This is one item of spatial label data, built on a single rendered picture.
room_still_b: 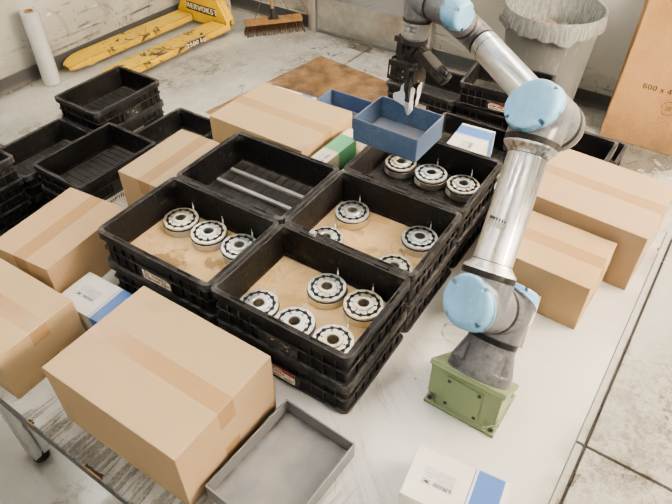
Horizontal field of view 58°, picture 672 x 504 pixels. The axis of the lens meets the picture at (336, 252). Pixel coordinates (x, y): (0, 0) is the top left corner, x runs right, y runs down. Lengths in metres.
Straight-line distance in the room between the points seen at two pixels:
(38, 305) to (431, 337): 1.01
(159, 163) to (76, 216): 0.33
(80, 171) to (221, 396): 1.69
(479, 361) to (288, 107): 1.21
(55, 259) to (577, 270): 1.39
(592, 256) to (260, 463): 1.02
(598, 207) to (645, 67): 2.19
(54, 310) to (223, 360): 0.49
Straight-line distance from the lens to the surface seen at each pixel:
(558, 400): 1.64
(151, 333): 1.48
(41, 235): 1.91
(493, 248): 1.30
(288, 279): 1.64
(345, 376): 1.41
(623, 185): 2.03
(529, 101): 1.33
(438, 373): 1.46
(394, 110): 1.80
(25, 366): 1.69
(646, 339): 2.88
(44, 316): 1.67
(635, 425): 2.58
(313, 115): 2.19
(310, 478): 1.44
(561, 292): 1.74
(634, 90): 4.05
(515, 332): 1.43
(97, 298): 1.76
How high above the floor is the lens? 1.99
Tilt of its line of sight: 42 degrees down
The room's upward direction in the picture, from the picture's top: straight up
